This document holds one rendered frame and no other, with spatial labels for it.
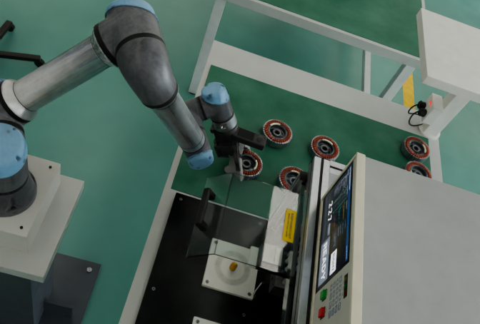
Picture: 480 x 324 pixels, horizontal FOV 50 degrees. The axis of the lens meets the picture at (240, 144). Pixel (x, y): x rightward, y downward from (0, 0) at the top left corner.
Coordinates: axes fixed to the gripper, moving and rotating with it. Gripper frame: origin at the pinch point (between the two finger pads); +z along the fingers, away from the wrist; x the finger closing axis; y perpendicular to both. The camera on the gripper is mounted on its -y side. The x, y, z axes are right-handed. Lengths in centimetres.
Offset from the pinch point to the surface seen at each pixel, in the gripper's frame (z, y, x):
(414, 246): -33, -53, 50
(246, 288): 2.4, -7.8, 43.6
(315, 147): 9.1, -20.6, -16.6
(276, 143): 3.5, -7.5, -13.4
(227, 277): -0.6, -2.7, 42.2
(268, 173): 5.2, -6.3, -1.3
